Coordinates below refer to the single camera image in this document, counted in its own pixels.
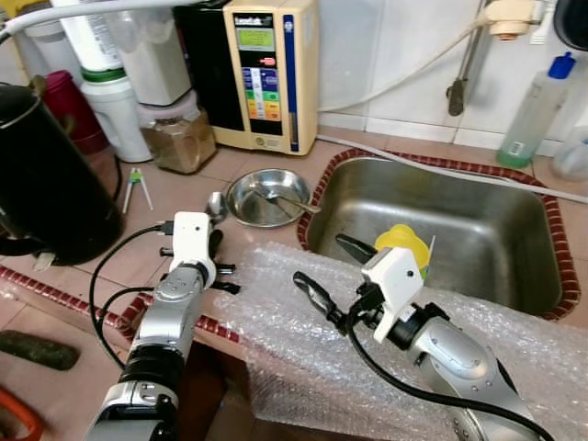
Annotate maroon plastic cup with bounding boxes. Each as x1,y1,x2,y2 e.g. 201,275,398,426
37,71,111,155

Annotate black electric kettle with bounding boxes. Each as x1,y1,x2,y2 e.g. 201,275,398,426
0,83,125,267

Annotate steel spoon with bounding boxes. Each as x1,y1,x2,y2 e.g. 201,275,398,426
205,191,229,226
250,187,321,215

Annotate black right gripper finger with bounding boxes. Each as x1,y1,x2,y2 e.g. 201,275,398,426
292,271,348,334
335,233,378,265

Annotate dark wooden counter cabinet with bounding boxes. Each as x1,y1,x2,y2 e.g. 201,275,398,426
175,340,258,441

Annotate round steel bowl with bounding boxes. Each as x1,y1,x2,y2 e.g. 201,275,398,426
225,168,313,229

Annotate clear bubble wrap sheet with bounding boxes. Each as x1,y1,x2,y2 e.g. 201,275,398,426
216,242,588,441

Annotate cream black water ioniser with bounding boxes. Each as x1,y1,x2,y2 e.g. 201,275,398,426
173,0,320,155

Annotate beige hose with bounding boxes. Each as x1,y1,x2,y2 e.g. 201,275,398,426
317,23,488,113

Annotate beige tap head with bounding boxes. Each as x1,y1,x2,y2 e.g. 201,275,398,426
484,0,548,42

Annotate clear plastic cup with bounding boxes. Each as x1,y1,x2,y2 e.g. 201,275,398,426
551,129,588,182

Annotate black pan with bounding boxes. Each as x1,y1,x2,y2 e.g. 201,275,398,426
554,0,588,51

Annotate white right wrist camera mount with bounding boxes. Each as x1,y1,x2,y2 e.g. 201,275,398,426
361,246,425,345

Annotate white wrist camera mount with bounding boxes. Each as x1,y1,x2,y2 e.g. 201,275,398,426
361,246,425,345
170,211,219,288

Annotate grey hose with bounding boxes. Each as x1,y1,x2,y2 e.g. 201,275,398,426
317,133,588,205

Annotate grey metal tap spout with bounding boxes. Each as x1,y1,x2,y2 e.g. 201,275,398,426
447,5,492,118

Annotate small black clip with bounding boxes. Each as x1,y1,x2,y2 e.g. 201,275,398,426
211,278,243,296

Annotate yellow plastic cup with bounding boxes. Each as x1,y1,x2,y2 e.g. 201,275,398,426
375,223,433,277

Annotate white green straw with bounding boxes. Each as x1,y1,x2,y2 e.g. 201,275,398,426
424,236,437,281

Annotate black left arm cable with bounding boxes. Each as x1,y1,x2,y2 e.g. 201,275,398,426
96,287,157,368
89,220,175,368

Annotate stainless steel sink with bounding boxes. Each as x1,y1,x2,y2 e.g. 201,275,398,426
308,156,563,315

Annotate clear bottle blue cap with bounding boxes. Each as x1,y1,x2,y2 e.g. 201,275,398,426
498,52,576,169

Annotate orange hose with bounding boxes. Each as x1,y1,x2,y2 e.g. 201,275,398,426
0,386,45,441

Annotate white water filter green ring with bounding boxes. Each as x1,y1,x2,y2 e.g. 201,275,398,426
51,0,153,164

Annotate dark green slipper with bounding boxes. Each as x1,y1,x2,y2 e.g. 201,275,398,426
0,329,82,371

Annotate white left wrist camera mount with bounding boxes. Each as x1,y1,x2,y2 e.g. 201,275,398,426
170,211,219,288

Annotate white green tongs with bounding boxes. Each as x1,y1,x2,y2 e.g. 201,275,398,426
122,167,154,214

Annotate clear jar brown powder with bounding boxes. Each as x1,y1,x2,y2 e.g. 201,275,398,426
138,92,219,175

